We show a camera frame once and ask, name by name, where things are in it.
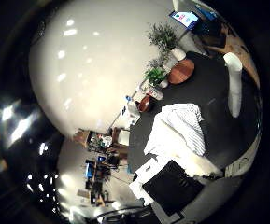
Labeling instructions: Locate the tall plant in white pot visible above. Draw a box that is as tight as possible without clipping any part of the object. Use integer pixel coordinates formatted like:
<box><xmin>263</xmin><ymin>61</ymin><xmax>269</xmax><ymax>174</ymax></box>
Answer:
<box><xmin>148</xmin><ymin>22</ymin><xmax>187</xmax><ymax>62</ymax></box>

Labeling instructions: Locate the white paper sheet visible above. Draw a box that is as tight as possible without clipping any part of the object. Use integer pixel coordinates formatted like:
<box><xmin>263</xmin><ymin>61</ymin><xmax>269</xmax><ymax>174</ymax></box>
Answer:
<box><xmin>121</xmin><ymin>105</ymin><xmax>142</xmax><ymax>126</ymax></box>

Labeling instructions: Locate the light wooden desk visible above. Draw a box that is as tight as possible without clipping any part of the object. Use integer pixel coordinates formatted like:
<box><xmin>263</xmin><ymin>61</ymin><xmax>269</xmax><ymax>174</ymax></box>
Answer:
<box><xmin>199</xmin><ymin>19</ymin><xmax>261</xmax><ymax>89</ymax></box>

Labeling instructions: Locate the blue lit monitor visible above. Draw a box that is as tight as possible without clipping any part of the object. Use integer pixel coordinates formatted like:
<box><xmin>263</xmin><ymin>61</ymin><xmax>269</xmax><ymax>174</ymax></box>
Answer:
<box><xmin>199</xmin><ymin>6</ymin><xmax>219</xmax><ymax>21</ymax></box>

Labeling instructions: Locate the brown bowl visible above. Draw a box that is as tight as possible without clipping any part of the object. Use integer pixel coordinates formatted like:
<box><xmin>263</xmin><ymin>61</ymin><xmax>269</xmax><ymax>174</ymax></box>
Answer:
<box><xmin>137</xmin><ymin>93</ymin><xmax>156</xmax><ymax>114</ymax></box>

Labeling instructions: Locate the white Clorox spray bottle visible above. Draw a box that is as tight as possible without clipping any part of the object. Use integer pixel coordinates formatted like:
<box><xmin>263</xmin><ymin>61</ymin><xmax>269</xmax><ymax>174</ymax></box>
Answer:
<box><xmin>222</xmin><ymin>51</ymin><xmax>244</xmax><ymax>119</ymax></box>

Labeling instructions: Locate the small bright green plant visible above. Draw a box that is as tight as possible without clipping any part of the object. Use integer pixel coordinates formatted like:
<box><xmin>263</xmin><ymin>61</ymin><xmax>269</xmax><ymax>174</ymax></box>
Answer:
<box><xmin>145</xmin><ymin>66</ymin><xmax>170</xmax><ymax>89</ymax></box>

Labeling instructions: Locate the lit computer monitor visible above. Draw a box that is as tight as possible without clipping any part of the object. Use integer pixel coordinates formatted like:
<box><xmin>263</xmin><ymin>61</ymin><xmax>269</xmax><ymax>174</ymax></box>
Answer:
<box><xmin>169</xmin><ymin>10</ymin><xmax>201</xmax><ymax>31</ymax></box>

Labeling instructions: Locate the white grey striped cloth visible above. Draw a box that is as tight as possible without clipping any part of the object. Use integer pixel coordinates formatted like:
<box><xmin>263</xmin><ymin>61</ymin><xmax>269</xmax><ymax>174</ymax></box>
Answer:
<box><xmin>143</xmin><ymin>103</ymin><xmax>223</xmax><ymax>177</ymax></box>

